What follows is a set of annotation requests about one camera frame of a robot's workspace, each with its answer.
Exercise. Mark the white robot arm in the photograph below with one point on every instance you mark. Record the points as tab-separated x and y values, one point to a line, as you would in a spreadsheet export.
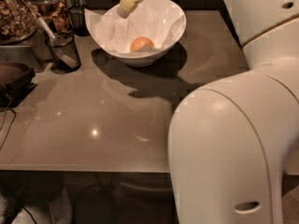
228	140

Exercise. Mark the white bowl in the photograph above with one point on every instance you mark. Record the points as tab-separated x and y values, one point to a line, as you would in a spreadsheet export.
147	60

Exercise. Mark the white paper in bowl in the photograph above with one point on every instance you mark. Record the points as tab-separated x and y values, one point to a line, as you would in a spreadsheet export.
115	34

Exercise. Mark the black mesh cup rear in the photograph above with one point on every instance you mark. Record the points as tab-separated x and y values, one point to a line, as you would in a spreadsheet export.
77	18

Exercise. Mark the black mesh cup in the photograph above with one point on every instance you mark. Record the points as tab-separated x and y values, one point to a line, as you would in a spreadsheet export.
77	18
58	65

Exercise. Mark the rear glass snack jar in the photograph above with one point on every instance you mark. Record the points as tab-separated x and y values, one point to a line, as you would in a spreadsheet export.
52	10

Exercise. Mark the black mesh cup front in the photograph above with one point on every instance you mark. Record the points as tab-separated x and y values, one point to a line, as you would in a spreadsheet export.
58	65

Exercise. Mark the metal scoop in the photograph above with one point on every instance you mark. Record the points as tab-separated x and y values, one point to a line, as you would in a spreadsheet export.
46	30

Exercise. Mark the large glass snack jar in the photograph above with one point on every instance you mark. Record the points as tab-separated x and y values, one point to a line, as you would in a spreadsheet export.
16	22

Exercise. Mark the black device with brown lid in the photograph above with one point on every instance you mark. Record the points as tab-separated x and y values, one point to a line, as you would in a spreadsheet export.
15	83

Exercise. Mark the white shoe under table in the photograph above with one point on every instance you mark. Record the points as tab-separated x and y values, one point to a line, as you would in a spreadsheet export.
35	210

